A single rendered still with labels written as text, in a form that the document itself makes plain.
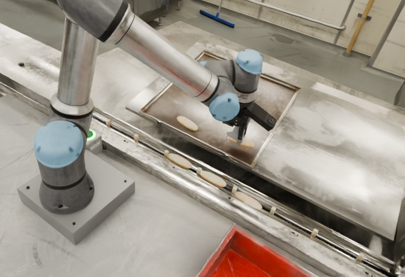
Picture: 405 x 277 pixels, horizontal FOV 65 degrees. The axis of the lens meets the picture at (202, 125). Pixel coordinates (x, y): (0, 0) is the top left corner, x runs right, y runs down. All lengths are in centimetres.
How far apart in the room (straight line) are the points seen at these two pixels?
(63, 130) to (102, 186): 24
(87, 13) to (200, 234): 69
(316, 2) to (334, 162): 353
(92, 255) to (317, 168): 78
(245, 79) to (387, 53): 353
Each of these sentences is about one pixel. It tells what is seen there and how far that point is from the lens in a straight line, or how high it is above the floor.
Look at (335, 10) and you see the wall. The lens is 460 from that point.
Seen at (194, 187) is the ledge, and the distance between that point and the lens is 108.
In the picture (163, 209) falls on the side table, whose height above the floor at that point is 82.
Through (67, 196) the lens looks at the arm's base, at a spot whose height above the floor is 94.
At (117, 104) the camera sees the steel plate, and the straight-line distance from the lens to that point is 147.
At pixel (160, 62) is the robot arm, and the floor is 135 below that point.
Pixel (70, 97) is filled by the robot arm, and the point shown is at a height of 116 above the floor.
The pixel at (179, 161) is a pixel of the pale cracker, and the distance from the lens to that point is 116.
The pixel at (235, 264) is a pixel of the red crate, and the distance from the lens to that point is 100.
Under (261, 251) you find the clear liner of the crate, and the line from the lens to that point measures 95.
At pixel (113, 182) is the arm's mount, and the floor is 88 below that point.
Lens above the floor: 169
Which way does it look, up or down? 39 degrees down
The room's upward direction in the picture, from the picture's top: 10 degrees clockwise
